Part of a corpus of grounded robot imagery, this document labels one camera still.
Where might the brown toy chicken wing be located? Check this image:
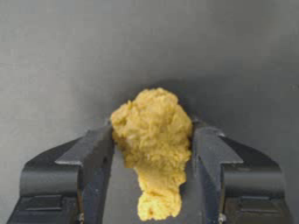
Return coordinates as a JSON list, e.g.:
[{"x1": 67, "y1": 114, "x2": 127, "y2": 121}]
[{"x1": 109, "y1": 87, "x2": 195, "y2": 222}]

